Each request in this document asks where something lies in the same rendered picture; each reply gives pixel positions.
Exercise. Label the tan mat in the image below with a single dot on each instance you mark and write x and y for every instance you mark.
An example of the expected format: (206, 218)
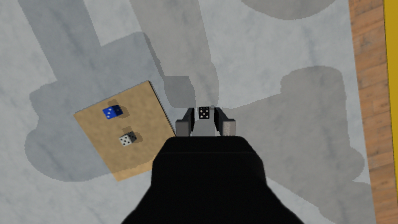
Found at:
(142, 114)

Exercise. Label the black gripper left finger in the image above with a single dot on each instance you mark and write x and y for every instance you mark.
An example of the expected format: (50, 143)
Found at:
(185, 126)

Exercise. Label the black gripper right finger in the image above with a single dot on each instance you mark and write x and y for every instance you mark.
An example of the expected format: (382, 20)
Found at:
(225, 126)

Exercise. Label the blue die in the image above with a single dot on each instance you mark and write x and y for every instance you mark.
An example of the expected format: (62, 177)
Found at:
(112, 111)

